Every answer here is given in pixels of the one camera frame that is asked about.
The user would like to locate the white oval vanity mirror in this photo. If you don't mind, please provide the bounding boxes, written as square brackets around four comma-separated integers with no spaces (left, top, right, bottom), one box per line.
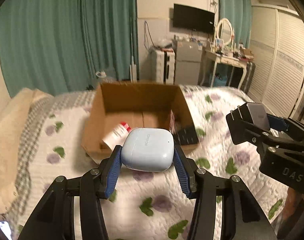
[214,18,235,47]

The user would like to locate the clear water jug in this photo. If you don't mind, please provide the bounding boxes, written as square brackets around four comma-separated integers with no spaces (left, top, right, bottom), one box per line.
[96,70,117,84]

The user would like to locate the person's right forearm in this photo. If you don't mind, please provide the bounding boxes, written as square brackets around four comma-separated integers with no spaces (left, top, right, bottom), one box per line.
[277,186,304,240]

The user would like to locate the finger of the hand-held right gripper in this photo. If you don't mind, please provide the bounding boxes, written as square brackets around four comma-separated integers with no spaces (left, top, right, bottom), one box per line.
[266,114,304,143]
[227,121,279,151]

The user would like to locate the cardboard box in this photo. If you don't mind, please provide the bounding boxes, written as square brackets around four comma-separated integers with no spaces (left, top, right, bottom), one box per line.
[81,81,199,164]

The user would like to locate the smartphone with lit screen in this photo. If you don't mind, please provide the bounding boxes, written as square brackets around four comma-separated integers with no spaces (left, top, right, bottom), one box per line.
[0,220,13,240]

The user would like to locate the black remote control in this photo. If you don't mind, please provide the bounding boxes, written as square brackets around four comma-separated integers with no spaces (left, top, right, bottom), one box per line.
[173,126,199,145]

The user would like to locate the white dressing table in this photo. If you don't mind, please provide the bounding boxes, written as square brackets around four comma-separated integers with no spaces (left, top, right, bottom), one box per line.
[198,50,250,89]

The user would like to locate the white bottle with red cap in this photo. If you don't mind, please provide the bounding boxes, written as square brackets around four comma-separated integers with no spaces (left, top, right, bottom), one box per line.
[102,121,132,150]

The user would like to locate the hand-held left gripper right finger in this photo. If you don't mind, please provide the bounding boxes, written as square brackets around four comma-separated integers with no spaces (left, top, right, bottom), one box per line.
[172,146,278,240]

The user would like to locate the clear plastic bag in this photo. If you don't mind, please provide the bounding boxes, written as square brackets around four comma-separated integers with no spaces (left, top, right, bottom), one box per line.
[154,39,173,52]

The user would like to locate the silver small fridge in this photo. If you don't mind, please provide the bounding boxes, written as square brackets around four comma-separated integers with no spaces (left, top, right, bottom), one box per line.
[174,41,205,85]

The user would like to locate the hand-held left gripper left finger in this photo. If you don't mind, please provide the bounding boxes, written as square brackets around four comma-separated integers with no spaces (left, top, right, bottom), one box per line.
[18,145,124,240]

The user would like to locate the green curtain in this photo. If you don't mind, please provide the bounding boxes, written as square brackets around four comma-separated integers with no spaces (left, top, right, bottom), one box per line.
[0,0,83,98]
[79,0,139,93]
[217,0,252,49]

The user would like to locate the white louvered wardrobe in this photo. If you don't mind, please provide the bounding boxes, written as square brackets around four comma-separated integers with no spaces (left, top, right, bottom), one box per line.
[248,4,304,120]

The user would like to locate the floral quilted bedspread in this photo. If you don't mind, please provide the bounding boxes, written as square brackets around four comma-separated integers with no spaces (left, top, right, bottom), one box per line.
[5,84,302,240]

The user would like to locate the light blue earbuds case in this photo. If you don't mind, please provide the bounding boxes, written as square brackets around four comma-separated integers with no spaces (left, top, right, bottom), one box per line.
[120,127,176,172]

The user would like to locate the brown checkered suitcase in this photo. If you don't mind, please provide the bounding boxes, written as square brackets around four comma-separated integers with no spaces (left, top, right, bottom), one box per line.
[242,61,256,94]

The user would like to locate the white suitcase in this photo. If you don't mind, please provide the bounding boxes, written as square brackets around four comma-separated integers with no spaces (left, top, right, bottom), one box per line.
[148,49,176,84]

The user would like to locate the cream puffy jacket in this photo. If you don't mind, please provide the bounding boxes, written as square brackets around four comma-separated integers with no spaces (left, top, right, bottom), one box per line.
[0,87,51,213]

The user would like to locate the white mop pole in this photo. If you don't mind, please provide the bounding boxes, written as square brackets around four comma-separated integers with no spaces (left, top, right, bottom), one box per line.
[129,16,138,82]

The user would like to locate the pink snack packet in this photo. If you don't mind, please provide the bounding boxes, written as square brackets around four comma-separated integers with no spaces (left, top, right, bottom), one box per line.
[167,110,178,133]

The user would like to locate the hanging wall cables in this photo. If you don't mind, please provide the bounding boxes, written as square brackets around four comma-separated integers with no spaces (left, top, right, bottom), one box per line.
[144,21,155,50]

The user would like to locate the black wall television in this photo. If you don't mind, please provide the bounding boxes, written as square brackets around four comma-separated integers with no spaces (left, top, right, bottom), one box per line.
[173,3,215,34]

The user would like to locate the blue bin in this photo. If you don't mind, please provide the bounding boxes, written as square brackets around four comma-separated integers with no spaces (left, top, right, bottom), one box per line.
[213,74,228,87]

